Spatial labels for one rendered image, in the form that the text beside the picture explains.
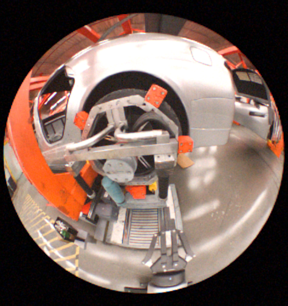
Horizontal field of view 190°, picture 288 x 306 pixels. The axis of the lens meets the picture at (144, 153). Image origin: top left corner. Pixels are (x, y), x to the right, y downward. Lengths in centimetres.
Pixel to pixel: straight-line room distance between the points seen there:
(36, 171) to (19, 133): 23
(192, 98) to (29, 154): 97
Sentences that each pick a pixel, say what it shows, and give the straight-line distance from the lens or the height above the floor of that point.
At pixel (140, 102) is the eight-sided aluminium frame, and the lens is 39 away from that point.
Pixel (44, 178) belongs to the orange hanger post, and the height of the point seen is 91.
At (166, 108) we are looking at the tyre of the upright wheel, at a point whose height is 104.
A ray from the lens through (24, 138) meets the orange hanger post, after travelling 59.
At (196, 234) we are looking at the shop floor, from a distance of 116.
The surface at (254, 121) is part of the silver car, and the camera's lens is 243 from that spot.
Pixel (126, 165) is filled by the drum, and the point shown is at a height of 89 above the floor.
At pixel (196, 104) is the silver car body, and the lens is 62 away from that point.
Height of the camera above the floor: 108
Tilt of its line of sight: 32 degrees down
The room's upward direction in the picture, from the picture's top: 9 degrees counter-clockwise
